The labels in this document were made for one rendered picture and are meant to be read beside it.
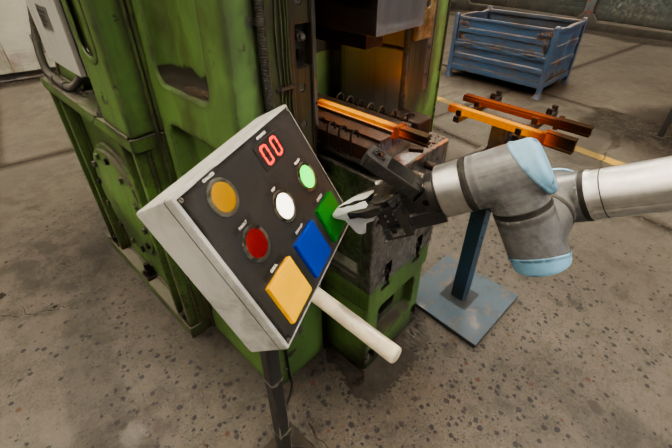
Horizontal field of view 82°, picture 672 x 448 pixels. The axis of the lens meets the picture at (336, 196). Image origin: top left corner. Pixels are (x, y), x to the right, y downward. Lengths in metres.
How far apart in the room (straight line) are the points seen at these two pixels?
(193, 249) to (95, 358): 1.50
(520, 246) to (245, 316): 0.43
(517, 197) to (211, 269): 0.45
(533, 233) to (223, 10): 0.68
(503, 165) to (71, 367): 1.83
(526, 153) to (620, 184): 0.19
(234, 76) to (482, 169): 0.54
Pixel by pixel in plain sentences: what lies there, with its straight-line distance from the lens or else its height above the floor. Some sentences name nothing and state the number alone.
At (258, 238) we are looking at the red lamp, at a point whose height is 1.09.
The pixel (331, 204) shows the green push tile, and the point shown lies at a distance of 0.77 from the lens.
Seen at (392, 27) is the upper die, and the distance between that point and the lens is 1.02.
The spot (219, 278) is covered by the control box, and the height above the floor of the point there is 1.08.
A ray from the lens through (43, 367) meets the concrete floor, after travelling 2.11.
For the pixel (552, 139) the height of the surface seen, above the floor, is 0.96.
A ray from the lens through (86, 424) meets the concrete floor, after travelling 1.86.
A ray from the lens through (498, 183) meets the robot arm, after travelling 0.62.
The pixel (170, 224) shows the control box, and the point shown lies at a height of 1.16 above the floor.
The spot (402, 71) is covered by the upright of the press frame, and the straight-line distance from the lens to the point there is 1.38.
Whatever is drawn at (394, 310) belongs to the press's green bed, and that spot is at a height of 0.16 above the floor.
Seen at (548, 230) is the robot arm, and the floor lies 1.10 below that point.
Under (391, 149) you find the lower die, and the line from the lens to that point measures 1.16.
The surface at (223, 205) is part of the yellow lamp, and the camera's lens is 0.56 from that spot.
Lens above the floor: 1.47
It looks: 34 degrees down
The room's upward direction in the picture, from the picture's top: straight up
